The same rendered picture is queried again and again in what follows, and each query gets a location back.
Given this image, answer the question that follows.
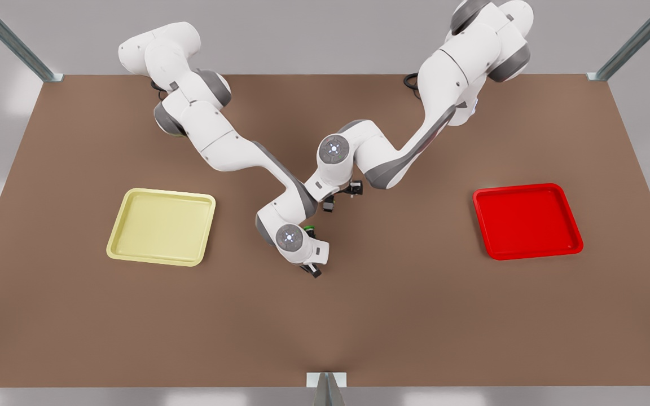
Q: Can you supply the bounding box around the red square tray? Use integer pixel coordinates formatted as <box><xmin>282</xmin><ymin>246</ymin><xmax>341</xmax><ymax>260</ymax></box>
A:
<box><xmin>473</xmin><ymin>183</ymin><xmax>584</xmax><ymax>261</ymax></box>

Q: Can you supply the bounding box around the pale yellow square tray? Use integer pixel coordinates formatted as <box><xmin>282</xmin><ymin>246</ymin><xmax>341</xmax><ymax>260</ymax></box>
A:
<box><xmin>106</xmin><ymin>188</ymin><xmax>216</xmax><ymax>267</ymax></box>

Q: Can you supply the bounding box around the silver frame post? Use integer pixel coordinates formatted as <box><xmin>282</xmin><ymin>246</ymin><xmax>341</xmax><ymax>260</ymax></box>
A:
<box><xmin>587</xmin><ymin>0</ymin><xmax>650</xmax><ymax>82</ymax></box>
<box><xmin>306</xmin><ymin>372</ymin><xmax>348</xmax><ymax>406</ymax></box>
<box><xmin>0</xmin><ymin>0</ymin><xmax>64</xmax><ymax>83</ymax></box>

